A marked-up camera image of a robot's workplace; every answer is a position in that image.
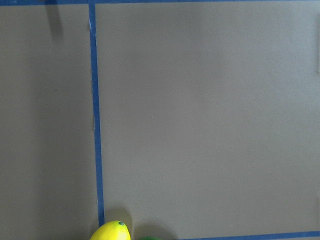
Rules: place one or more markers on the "green lime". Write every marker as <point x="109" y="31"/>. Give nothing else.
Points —
<point x="150" y="238"/>

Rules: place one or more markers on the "whole yellow lemon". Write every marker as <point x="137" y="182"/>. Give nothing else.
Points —
<point x="113" y="230"/>

